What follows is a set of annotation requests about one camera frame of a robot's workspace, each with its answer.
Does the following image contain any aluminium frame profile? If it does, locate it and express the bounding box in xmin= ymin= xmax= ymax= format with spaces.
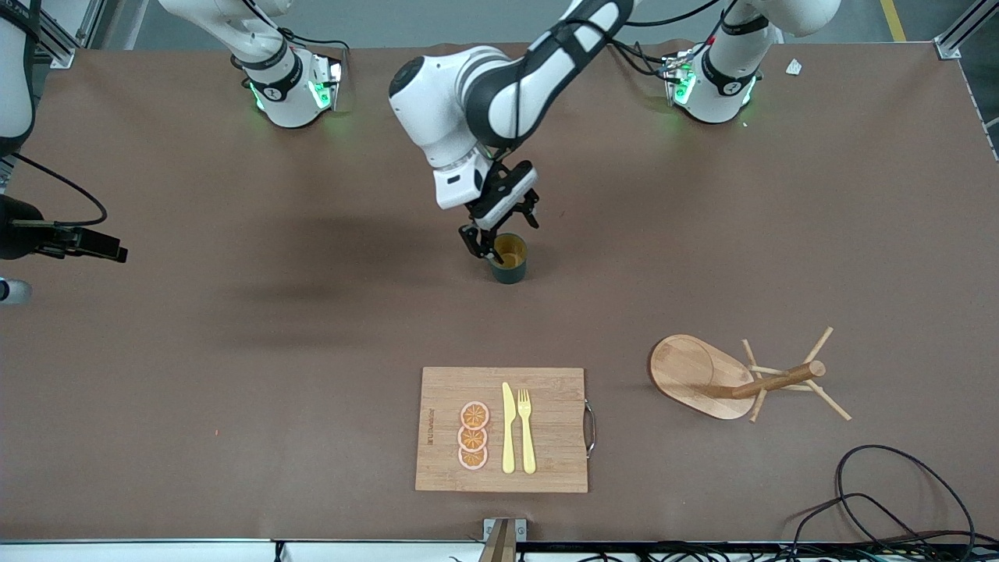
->
xmin=933 ymin=0 xmax=999 ymax=61
xmin=31 ymin=0 xmax=106 ymax=69

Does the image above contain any black arm base cable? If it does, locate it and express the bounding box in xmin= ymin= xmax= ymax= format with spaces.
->
xmin=277 ymin=28 xmax=350 ymax=62
xmin=598 ymin=38 xmax=674 ymax=84

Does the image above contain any black looped floor cable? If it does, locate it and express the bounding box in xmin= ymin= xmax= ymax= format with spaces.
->
xmin=834 ymin=444 xmax=977 ymax=551
xmin=780 ymin=492 xmax=984 ymax=562

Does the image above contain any dark green cup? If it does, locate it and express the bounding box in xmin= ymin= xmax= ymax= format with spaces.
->
xmin=487 ymin=232 xmax=529 ymax=286

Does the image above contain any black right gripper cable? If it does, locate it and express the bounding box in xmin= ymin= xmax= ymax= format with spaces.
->
xmin=11 ymin=151 xmax=109 ymax=229

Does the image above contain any yellow plastic knife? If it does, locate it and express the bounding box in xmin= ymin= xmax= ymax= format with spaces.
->
xmin=501 ymin=382 xmax=517 ymax=475

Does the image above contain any wooden cup rack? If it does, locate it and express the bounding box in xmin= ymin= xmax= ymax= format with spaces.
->
xmin=649 ymin=326 xmax=852 ymax=423

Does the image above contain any yellow plastic fork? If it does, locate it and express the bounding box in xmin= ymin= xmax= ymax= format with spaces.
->
xmin=517 ymin=389 xmax=538 ymax=475

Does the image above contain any bamboo cutting board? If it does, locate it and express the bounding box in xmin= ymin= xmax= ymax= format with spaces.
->
xmin=414 ymin=367 xmax=597 ymax=494

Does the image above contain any metal table bracket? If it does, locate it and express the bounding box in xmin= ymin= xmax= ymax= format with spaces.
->
xmin=478 ymin=518 xmax=528 ymax=562

